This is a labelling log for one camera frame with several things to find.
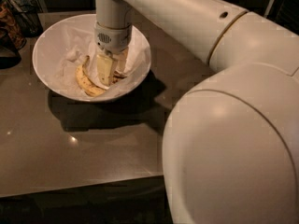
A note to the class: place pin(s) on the white bowl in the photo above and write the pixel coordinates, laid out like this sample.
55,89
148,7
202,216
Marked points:
50,48

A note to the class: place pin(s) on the spotted yellow banana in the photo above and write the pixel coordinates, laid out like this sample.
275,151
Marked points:
83,81
117,77

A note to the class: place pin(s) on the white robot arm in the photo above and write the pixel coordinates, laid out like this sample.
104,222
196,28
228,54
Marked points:
231,143

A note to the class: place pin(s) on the brown patterned jar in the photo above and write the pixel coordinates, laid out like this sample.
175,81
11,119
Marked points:
8,22

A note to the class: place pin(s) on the white crumpled paper liner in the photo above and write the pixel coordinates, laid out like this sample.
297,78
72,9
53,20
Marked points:
80,43

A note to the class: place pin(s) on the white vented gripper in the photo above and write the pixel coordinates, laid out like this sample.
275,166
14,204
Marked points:
112,38

